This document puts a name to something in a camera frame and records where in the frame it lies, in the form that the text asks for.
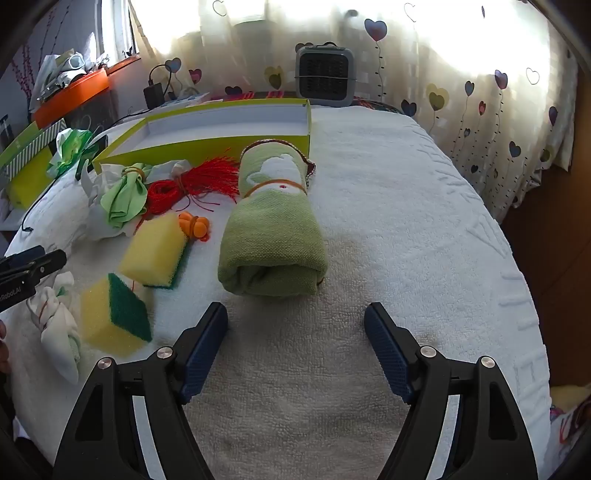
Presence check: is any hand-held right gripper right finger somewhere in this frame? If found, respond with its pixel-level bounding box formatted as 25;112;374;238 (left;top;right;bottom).
364;302;539;480

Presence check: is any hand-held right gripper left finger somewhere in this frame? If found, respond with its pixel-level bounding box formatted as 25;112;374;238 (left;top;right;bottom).
53;302;229;480

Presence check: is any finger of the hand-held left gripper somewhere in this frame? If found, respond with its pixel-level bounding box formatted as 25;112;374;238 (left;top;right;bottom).
0;249;68;287
0;246;47;271

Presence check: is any white sock bundle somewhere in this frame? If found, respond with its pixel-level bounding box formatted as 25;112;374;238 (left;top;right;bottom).
27;272;82;385

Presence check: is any translucent plastic bag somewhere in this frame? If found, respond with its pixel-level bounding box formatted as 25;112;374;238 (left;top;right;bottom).
82;161;141;241

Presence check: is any yellow sponge with green pad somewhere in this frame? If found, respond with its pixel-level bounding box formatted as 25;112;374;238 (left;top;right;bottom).
119;211;189;290
81;272;153;357

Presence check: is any orange rubber toy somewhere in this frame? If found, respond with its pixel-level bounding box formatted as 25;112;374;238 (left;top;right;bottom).
178;211;212;241

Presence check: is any green towel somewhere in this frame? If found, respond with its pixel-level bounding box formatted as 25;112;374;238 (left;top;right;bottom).
218;141;328;297

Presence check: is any lime green box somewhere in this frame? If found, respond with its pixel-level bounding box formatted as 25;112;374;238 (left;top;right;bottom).
92;99;313;175

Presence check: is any red string bundle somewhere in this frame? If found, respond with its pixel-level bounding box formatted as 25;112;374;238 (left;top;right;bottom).
139;156;242;219

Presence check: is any person's left hand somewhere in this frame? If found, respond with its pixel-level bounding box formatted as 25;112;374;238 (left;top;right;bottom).
0;320;11;374

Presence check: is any lime green carton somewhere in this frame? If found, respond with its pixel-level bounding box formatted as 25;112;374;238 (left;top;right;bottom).
7;152;57;212

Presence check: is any striped green white box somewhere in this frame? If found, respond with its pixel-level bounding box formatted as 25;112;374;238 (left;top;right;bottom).
0;117;68;179

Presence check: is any black smartphone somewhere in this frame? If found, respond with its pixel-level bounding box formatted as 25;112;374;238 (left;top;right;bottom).
74;134;110;181

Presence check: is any green tissue packet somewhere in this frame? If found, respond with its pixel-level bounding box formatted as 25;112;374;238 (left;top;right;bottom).
46;128;101;179

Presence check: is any black charger adapter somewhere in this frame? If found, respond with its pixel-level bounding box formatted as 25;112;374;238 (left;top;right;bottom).
144;83;168;110

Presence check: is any orange window sill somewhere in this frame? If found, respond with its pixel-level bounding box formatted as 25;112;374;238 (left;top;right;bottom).
107;54;140;75

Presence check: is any white power strip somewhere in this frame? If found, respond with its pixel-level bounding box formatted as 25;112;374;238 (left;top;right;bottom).
157;92;212;110

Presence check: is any window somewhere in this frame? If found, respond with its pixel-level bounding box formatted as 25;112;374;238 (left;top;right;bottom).
97;0;140;62

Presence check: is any colourful plaid cloth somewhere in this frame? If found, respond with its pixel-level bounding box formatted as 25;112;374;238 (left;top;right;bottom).
210;90;416;117

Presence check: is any heart print curtain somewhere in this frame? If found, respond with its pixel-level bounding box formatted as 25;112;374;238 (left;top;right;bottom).
131;0;579;223

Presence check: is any grey portable heater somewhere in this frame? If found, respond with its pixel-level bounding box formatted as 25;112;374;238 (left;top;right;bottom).
294;41;356;108

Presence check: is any black adapter cable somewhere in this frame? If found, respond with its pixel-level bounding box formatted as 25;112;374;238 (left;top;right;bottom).
148;64;184;100

